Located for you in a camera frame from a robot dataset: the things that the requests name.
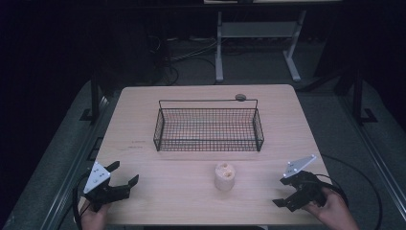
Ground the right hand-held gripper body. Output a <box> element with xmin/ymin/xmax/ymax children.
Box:
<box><xmin>282</xmin><ymin>154</ymin><xmax>327</xmax><ymax>211</ymax></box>

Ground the black wire basket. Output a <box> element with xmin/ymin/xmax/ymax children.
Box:
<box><xmin>152</xmin><ymin>98</ymin><xmax>265</xmax><ymax>153</ymax></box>

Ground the bundle of floor cables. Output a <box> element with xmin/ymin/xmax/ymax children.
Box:
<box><xmin>147</xmin><ymin>34</ymin><xmax>224</xmax><ymax>86</ymax></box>

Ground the white metal stand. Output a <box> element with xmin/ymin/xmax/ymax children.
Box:
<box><xmin>204</xmin><ymin>0</ymin><xmax>343</xmax><ymax>84</ymax></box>

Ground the black cable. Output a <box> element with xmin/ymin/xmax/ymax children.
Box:
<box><xmin>71</xmin><ymin>171</ymin><xmax>94</xmax><ymax>230</ymax></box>
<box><xmin>320</xmin><ymin>153</ymin><xmax>384</xmax><ymax>230</ymax></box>
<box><xmin>314</xmin><ymin>173</ymin><xmax>350</xmax><ymax>205</ymax></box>

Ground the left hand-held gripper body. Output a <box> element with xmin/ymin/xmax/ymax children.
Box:
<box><xmin>82</xmin><ymin>161</ymin><xmax>132</xmax><ymax>213</ymax></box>

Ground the person's left hand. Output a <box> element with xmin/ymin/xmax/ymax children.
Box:
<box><xmin>79</xmin><ymin>200</ymin><xmax>112</xmax><ymax>230</ymax></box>

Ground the black metal stand post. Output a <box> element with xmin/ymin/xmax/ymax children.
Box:
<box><xmin>79</xmin><ymin>71</ymin><xmax>103</xmax><ymax>124</ymax></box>
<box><xmin>350</xmin><ymin>66</ymin><xmax>379</xmax><ymax>127</ymax></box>

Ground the aluminium rail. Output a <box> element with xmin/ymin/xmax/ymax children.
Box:
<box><xmin>338</xmin><ymin>94</ymin><xmax>406</xmax><ymax>223</ymax></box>
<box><xmin>37</xmin><ymin>95</ymin><xmax>113</xmax><ymax>230</ymax></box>

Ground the person's right hand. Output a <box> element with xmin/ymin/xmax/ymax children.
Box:
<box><xmin>302</xmin><ymin>187</ymin><xmax>360</xmax><ymax>230</ymax></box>

